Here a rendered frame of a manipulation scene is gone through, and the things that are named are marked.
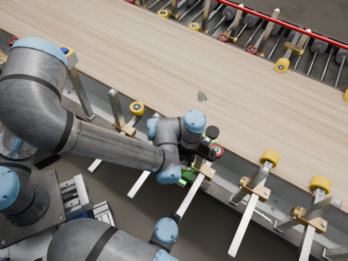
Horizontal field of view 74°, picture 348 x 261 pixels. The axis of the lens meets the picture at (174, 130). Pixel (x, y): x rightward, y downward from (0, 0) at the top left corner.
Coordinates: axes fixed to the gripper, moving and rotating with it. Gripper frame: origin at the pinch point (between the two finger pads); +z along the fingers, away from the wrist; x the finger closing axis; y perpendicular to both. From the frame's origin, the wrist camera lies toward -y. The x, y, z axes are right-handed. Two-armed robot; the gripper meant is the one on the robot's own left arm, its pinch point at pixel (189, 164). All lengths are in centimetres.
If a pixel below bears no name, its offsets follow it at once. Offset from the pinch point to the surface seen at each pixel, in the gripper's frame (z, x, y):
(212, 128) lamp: -13.0, -12.3, -6.3
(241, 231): 4.7, 22.5, -25.5
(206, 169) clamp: 13.7, -5.7, -9.8
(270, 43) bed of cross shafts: 29, -140, -52
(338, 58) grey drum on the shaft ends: 22, -126, -103
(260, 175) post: -10.8, 3.5, -27.8
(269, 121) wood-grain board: 11, -41, -41
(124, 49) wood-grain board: 11, -78, 56
